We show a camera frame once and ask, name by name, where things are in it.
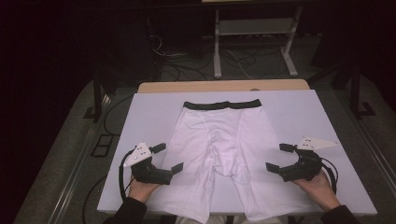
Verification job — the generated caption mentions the black metal stand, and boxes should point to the black metal stand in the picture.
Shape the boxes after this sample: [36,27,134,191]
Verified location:
[311,62,377,119]
[83,66,118,123]

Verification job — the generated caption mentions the tangle of black floor cables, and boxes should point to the tangle of black floor cables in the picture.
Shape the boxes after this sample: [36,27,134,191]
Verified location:
[148,34,281,82]

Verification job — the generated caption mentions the white floor cable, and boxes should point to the white floor cable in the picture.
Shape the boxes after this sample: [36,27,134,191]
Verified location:
[223,49,254,80]

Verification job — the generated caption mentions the hand-held gripper black cable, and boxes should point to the hand-held gripper black cable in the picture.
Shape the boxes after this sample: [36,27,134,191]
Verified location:
[320,157,340,195]
[118,148,136,203]

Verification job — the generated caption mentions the white foam board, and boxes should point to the white foam board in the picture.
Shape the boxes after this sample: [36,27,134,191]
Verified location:
[96,89,378,217]

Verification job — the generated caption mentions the black floor cable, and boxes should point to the black floor cable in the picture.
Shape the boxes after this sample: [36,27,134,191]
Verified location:
[102,94,134,136]

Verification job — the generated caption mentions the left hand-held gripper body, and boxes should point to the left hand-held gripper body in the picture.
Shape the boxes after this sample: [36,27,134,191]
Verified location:
[122,142,174,187]

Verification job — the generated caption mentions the right hand-held gripper black cable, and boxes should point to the right hand-held gripper black cable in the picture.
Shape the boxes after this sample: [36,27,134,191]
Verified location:
[320,157,340,195]

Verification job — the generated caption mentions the white shorts with black waistband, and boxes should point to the white shorts with black waistband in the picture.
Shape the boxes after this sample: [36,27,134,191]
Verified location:
[146,98,316,224]

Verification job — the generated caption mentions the person's light trousers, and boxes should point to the person's light trousers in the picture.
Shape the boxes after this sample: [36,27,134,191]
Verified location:
[176,214,290,224]

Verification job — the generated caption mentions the person's right hand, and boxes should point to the person's right hand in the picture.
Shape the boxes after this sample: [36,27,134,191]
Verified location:
[292,170,342,213]

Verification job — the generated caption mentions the left hand-held gripper black cable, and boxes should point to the left hand-held gripper black cable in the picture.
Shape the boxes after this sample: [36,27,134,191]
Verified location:
[118,148,136,203]

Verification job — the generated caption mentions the wooden table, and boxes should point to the wooden table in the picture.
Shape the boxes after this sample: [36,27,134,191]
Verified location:
[137,78,311,94]

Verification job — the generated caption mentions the white metal stand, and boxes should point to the white metal stand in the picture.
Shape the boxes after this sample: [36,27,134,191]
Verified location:
[213,6,304,79]

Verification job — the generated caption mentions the person's left hand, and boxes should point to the person's left hand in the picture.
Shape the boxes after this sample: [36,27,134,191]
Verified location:
[128,175,163,203]

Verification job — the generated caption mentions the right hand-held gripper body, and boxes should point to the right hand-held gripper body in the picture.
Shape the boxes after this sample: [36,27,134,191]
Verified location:
[278,135,341,183]

